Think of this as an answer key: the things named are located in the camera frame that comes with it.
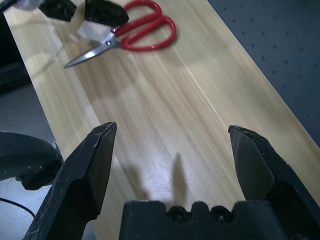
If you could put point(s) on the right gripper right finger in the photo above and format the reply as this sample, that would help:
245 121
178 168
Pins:
257 162

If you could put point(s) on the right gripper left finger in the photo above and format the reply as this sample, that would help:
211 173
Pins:
82 170

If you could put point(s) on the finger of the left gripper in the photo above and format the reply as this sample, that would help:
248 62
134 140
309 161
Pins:
57 10
107 12

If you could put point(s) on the black cabinet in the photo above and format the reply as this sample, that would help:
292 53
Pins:
10 50

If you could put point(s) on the grey perforated pegboard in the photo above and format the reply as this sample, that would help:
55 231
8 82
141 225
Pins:
275 37

